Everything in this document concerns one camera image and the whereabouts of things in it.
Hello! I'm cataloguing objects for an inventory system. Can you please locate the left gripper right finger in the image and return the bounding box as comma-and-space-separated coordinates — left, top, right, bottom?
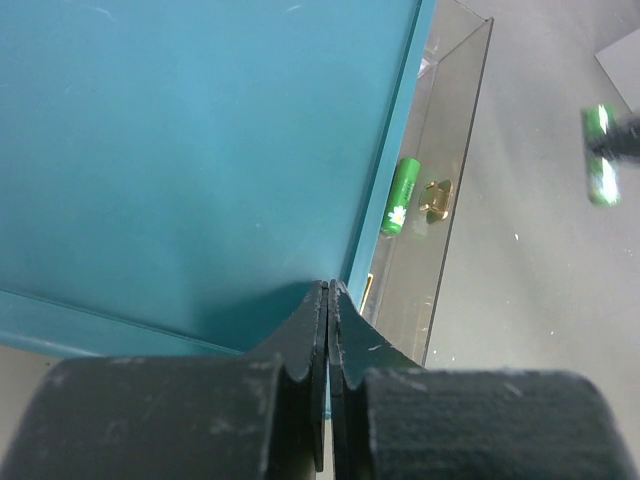
327, 281, 639, 479

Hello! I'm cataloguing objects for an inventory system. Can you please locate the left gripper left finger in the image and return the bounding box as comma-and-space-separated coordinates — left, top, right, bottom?
1, 282, 328, 479

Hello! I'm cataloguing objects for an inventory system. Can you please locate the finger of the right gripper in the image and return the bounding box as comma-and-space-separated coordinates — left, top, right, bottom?
587, 115, 640, 163

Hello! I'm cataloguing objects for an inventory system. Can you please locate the green mascara tube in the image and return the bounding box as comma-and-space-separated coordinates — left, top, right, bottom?
581, 104, 620, 207
381, 157, 421, 235

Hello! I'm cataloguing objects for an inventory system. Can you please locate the clear drawer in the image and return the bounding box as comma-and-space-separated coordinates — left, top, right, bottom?
362, 1, 493, 365

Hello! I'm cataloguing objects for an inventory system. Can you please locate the teal drawer organizer box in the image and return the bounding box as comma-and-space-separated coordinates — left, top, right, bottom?
1, 1, 435, 357

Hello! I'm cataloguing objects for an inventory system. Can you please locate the gold black lipstick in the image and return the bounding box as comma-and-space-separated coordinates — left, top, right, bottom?
359, 273, 374, 316

